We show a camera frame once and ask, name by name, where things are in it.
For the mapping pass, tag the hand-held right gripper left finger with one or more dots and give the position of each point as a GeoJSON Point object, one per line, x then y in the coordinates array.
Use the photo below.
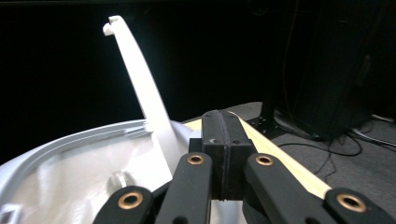
{"type": "Point", "coordinates": [219, 174]}

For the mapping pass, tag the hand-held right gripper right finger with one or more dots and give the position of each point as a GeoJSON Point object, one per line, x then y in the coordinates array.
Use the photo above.
{"type": "Point", "coordinates": [237, 146]}

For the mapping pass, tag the white grey rice cooker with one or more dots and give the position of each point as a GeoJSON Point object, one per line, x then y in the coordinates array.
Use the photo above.
{"type": "Point", "coordinates": [77, 186]}

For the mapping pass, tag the black cabinet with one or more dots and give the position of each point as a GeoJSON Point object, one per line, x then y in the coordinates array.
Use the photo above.
{"type": "Point", "coordinates": [327, 77]}

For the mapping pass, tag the black stand base plate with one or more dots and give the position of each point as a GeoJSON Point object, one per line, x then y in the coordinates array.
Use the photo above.
{"type": "Point", "coordinates": [264, 126]}

